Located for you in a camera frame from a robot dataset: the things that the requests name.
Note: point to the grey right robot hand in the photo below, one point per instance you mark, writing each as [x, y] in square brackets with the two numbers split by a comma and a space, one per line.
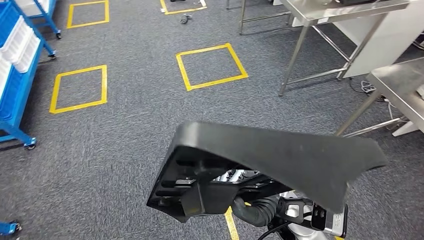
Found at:
[240, 208]

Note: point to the black plastic plate bracket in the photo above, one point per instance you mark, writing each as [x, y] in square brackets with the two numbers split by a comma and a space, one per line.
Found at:
[281, 155]

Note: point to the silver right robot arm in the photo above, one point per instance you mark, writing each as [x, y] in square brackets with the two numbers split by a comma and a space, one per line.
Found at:
[265, 213]

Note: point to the stainless steel workbench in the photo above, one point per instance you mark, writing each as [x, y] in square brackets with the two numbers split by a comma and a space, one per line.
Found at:
[400, 82]

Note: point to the small grey floor object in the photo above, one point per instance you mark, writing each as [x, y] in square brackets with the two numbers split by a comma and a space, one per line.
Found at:
[186, 19]

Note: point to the stainless steel table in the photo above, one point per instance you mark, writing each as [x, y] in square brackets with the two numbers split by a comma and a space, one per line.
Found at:
[318, 11]

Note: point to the white cabinet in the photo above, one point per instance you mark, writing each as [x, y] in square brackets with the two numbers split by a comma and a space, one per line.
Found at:
[391, 39]

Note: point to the white plastic bin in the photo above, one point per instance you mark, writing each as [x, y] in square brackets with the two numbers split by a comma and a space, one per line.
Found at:
[18, 39]
[30, 53]

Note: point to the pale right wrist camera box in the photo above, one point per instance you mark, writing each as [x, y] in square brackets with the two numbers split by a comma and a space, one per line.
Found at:
[334, 222]

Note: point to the black plastic frame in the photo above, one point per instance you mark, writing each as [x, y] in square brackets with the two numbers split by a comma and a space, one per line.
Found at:
[354, 2]

